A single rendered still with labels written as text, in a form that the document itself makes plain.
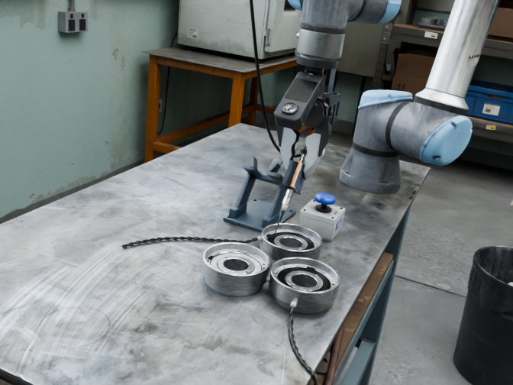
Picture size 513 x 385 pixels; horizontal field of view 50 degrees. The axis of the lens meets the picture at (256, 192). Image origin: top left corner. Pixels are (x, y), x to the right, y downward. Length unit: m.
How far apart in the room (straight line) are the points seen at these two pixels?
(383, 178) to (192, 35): 2.11
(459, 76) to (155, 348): 0.84
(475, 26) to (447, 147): 0.25
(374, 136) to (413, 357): 1.11
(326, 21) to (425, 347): 1.60
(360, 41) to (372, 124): 3.38
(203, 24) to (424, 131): 2.18
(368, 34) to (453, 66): 3.43
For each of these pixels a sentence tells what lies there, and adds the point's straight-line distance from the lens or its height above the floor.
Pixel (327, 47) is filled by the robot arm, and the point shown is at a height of 1.15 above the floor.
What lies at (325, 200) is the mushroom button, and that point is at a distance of 1.05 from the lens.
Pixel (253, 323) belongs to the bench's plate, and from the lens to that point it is 0.80.
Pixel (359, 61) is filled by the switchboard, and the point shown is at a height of 0.67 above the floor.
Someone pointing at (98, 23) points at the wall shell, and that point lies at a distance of 2.96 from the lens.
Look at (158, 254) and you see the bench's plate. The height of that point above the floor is 0.80.
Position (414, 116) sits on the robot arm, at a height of 1.00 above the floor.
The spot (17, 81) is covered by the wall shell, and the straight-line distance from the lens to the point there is 2.62.
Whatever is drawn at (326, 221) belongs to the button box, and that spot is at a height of 0.84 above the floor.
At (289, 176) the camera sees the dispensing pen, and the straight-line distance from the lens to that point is 0.98.
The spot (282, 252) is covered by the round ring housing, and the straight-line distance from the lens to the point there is 0.92.
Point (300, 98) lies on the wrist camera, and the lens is 0.91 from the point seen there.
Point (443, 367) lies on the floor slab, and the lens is 2.23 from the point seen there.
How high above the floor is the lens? 1.26
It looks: 22 degrees down
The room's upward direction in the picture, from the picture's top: 7 degrees clockwise
